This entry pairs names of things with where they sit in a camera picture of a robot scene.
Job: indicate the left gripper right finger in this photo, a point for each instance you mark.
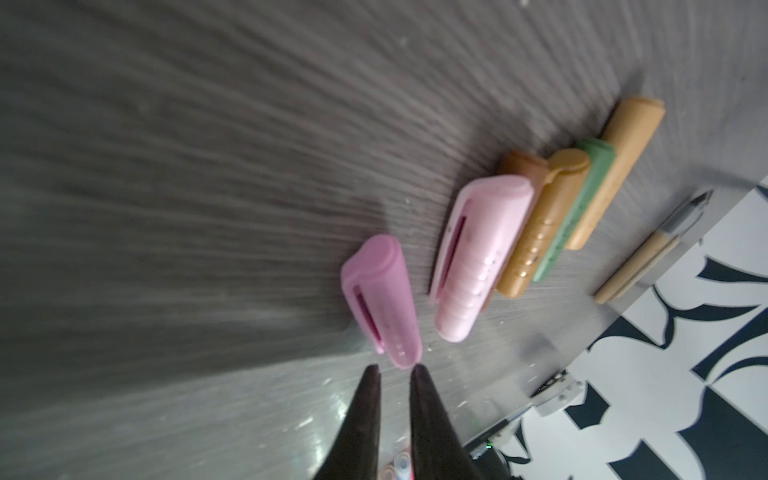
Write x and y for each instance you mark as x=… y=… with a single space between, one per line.
x=436 y=451

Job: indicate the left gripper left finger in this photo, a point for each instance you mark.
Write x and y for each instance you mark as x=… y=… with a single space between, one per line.
x=355 y=451

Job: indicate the red marker pen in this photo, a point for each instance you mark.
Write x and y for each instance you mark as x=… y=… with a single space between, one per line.
x=402 y=465

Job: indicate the lilac pen cap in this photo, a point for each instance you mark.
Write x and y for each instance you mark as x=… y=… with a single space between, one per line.
x=376 y=286

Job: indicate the pink pen cap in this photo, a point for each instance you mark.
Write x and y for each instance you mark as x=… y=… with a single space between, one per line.
x=485 y=220

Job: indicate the dark tan pen cap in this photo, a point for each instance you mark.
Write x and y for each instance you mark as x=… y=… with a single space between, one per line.
x=568 y=171

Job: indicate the tan pen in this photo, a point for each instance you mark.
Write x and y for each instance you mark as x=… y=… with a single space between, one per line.
x=664 y=239

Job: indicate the brown pen cap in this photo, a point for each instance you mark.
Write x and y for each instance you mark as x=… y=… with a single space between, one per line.
x=522 y=168

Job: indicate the green pen cap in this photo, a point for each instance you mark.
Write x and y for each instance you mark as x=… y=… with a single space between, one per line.
x=602 y=156

